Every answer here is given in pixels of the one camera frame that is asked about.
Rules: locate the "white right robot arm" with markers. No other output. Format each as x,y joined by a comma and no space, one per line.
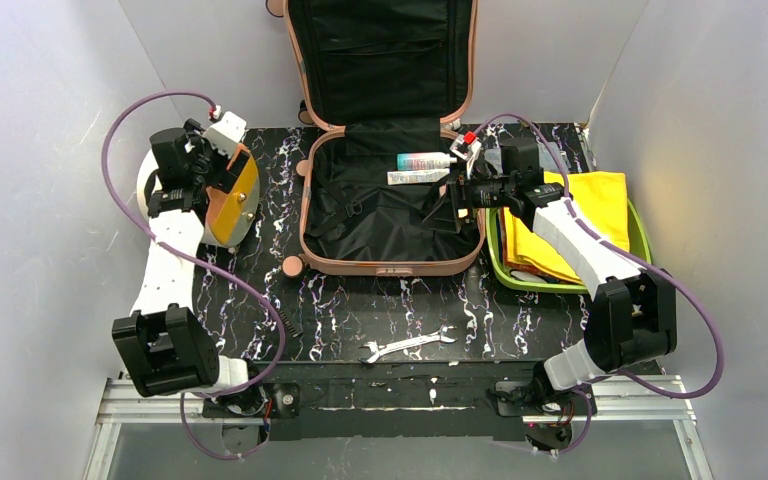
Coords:
633,312

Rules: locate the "black spring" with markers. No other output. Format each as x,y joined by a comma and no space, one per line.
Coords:
293,327

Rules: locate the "cream cylindrical drum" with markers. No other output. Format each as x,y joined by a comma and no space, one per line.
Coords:
225,227

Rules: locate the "silver open-end wrench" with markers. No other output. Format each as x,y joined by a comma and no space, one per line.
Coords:
377,351

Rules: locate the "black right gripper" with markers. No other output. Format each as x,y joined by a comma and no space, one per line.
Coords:
457,196

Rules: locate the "aluminium frame rail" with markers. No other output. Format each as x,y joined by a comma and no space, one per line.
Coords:
167,437

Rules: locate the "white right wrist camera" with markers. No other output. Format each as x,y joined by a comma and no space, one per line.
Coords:
467,148

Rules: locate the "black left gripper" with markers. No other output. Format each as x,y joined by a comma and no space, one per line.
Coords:
226,177

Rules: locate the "green plastic tray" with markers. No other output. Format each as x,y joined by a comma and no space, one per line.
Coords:
639,246

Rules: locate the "pink hard-shell suitcase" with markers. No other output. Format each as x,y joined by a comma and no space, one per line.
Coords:
379,78

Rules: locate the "clear plastic screw box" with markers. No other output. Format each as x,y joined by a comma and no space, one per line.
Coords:
546,160

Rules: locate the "white toothpaste tube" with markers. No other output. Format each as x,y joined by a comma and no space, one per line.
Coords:
409,177

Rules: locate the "white printed garment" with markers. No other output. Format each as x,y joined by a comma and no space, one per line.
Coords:
530,276

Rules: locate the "teal pink tube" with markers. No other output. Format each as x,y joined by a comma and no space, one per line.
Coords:
424,161

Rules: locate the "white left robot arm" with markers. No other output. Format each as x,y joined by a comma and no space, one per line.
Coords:
162,344

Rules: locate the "yellow snack packet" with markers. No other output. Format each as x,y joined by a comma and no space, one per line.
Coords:
601,197

